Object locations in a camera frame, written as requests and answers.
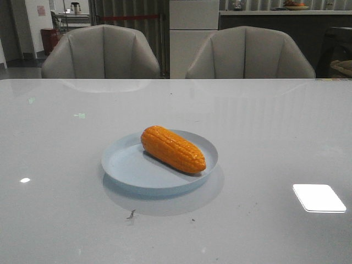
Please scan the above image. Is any beige armchair left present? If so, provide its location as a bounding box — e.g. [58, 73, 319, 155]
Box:
[41, 25, 160, 79]

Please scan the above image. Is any beige armchair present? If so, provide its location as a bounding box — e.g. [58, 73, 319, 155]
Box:
[41, 25, 160, 79]
[185, 26, 316, 79]

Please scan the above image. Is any fruit bowl on counter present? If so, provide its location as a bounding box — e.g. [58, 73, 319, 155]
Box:
[283, 0, 309, 10]

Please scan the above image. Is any orange corn cob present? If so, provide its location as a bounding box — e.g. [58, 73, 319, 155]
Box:
[140, 125, 206, 174]

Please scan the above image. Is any light blue round plate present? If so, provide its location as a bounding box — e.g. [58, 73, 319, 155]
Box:
[101, 129, 218, 197]

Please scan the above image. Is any beige armchair right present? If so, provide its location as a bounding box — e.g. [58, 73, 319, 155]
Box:
[185, 26, 316, 79]

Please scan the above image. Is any white cabinet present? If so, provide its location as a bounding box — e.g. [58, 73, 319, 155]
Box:
[169, 1, 219, 79]

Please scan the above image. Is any pink wall notice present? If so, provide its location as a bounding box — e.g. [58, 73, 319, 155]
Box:
[37, 5, 46, 17]

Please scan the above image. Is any dark wooden chair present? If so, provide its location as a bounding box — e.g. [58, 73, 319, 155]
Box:
[316, 27, 351, 79]

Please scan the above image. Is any dark counter with white top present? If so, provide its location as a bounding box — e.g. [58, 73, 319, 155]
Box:
[218, 10, 351, 70]

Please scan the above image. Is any kettle on far table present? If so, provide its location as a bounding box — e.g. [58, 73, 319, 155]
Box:
[70, 2, 81, 15]

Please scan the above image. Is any red bin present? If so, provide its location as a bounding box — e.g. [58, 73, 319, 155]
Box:
[41, 28, 58, 55]

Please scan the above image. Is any red barrier belt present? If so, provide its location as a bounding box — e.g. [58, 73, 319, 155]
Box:
[99, 14, 160, 21]

